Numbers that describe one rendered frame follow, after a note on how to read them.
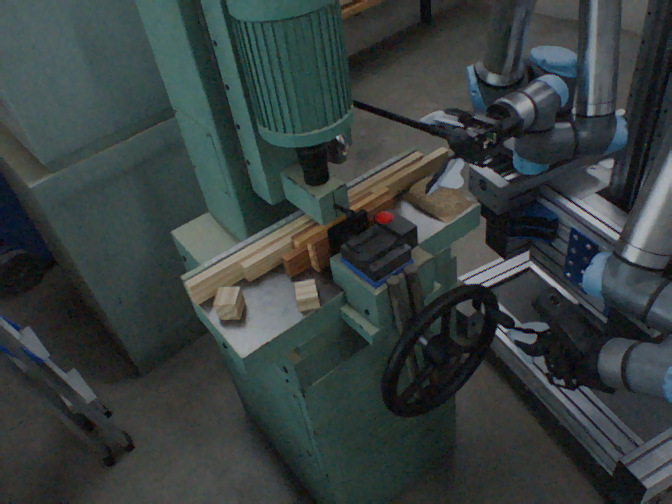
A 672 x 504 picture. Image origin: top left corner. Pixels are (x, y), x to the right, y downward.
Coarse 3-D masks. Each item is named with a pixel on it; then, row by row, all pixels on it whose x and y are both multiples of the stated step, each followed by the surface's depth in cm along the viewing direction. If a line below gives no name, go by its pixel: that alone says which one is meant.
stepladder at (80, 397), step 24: (0, 336) 146; (24, 336) 168; (0, 360) 150; (24, 360) 153; (48, 360) 177; (24, 384) 157; (72, 384) 183; (48, 408) 166; (72, 408) 176; (96, 408) 183; (120, 432) 191
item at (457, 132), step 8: (360, 104) 113; (368, 104) 112; (376, 112) 109; (384, 112) 108; (392, 112) 107; (392, 120) 107; (400, 120) 104; (408, 120) 103; (416, 120) 102; (416, 128) 102; (424, 128) 100; (432, 128) 99; (456, 128) 95; (440, 136) 98; (448, 136) 95; (456, 136) 94; (464, 136) 94; (448, 144) 95; (456, 144) 94; (464, 144) 94
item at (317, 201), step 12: (288, 168) 118; (300, 168) 118; (288, 180) 116; (300, 180) 114; (336, 180) 113; (288, 192) 119; (300, 192) 114; (312, 192) 111; (324, 192) 110; (336, 192) 111; (300, 204) 117; (312, 204) 112; (324, 204) 111; (348, 204) 115; (312, 216) 115; (324, 216) 112; (336, 216) 114
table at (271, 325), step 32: (416, 224) 120; (448, 224) 119; (256, 288) 112; (288, 288) 111; (320, 288) 110; (224, 320) 107; (256, 320) 106; (288, 320) 105; (320, 320) 108; (352, 320) 107; (256, 352) 101; (288, 352) 107
